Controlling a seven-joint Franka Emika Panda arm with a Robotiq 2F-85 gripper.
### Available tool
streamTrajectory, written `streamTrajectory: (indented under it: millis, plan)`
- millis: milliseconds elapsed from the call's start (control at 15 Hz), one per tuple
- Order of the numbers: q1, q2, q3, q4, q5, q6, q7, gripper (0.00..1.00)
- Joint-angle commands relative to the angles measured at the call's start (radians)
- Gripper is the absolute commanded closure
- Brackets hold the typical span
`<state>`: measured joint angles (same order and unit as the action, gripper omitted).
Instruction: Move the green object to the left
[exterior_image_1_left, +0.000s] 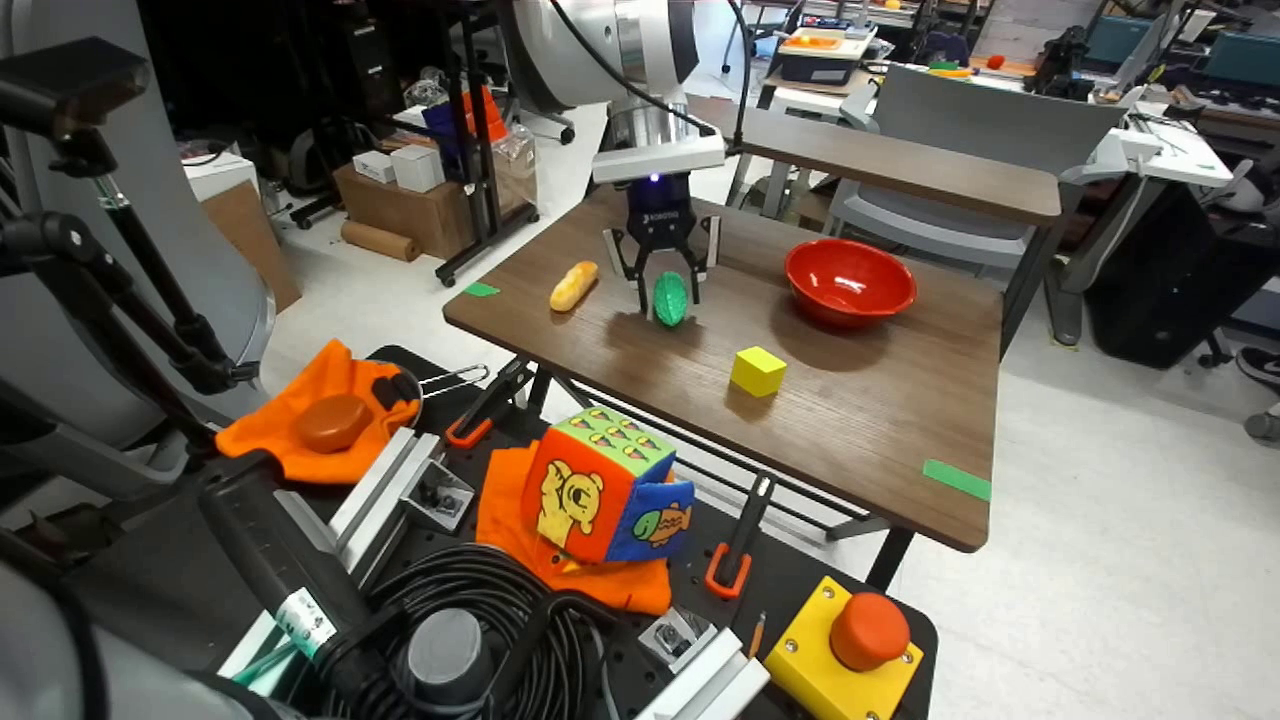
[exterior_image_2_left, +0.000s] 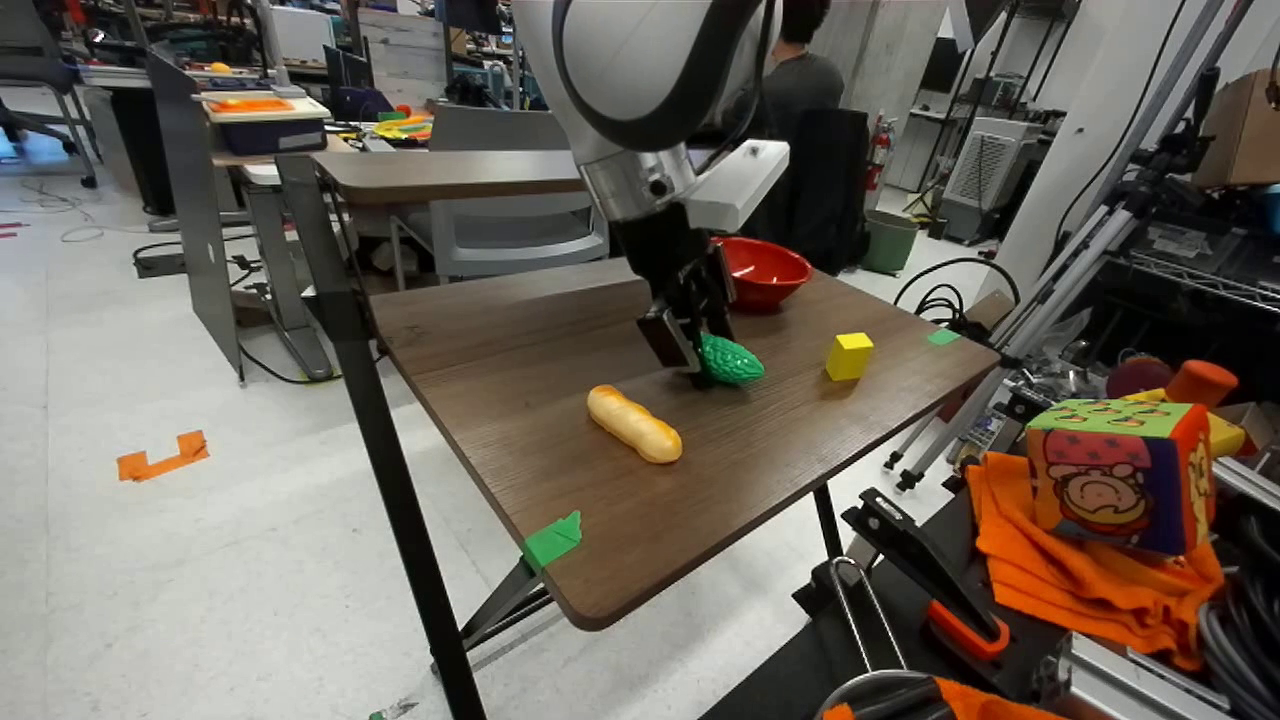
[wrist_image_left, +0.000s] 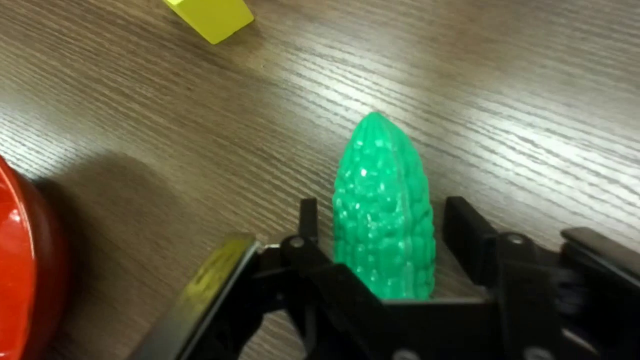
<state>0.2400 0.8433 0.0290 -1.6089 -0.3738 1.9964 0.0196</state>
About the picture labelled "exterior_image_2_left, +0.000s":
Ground brown table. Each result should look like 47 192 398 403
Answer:
314 149 589 208

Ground orange tape mark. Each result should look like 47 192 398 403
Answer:
116 430 211 483

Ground black chair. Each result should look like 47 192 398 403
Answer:
742 107 872 277

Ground person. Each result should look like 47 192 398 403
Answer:
745 0 849 141

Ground black clamp with orange handle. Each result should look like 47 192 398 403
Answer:
841 487 1012 663

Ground colourful fabric cube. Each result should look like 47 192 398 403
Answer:
1026 399 1217 557

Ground white air unit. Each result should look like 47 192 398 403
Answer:
939 117 1044 243

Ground yellow block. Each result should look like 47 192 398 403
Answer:
825 332 875 383

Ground dark red ball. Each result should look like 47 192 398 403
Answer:
1104 355 1175 400

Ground cardboard box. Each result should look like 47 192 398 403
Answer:
1191 68 1280 191

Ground green toy vegetable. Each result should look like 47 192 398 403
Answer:
697 332 767 387

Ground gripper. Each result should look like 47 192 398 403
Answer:
609 204 739 377

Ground red fire extinguisher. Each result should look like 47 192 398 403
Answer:
865 113 896 193

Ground wire shelf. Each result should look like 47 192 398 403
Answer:
1128 225 1280 317

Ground orange cloth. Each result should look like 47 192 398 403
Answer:
964 451 1228 673

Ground red bowl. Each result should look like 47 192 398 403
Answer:
711 236 814 314

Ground black stand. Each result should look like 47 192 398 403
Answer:
274 154 489 720

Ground grey partition panel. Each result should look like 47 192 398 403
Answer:
146 44 246 385

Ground blue bin with white lid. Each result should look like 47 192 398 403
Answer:
199 91 332 157

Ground orange toy cylinder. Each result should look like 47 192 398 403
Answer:
1164 359 1240 409

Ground grey chair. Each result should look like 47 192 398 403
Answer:
389 104 611 289

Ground green bin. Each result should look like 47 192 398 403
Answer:
859 209 920 277

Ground toy bread loaf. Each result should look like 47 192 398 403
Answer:
586 384 685 465

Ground black cable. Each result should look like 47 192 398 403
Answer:
892 257 1022 328

